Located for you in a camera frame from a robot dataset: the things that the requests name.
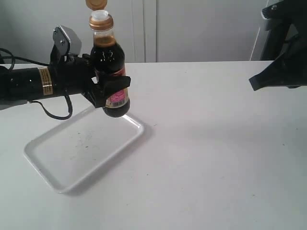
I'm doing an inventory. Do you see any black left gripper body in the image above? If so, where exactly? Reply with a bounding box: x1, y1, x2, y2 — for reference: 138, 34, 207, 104
49, 46, 106, 108

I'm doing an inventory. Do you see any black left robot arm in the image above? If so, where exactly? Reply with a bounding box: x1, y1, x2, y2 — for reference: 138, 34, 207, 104
0, 48, 108, 108

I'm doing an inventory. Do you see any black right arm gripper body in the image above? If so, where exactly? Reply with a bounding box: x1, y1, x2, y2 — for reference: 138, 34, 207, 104
261, 0, 307, 60

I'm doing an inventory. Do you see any white plastic tray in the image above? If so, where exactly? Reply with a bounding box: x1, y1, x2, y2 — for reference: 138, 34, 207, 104
24, 107, 144, 194

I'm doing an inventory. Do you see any white cable on wall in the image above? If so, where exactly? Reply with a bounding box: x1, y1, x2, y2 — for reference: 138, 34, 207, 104
249, 0, 269, 61

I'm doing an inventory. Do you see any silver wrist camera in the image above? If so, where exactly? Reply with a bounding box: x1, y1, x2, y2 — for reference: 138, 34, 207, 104
53, 25, 82, 56

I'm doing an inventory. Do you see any dark soy sauce bottle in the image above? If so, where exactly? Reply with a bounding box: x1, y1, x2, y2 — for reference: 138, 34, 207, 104
86, 0, 130, 118

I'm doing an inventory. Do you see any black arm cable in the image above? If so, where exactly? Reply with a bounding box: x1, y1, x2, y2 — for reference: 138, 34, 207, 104
0, 47, 73, 120

